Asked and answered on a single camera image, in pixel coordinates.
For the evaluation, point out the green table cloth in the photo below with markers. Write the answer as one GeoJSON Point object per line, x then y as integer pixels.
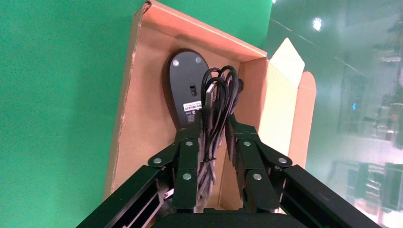
{"type": "Point", "coordinates": [47, 110]}

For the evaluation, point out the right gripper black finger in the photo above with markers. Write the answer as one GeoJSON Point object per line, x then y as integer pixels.
{"type": "Point", "coordinates": [255, 163]}

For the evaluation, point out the open brown cardboard box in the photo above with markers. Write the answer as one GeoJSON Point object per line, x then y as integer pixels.
{"type": "Point", "coordinates": [148, 110]}

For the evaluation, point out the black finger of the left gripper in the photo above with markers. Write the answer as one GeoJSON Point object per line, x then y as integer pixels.
{"type": "Point", "coordinates": [185, 163]}

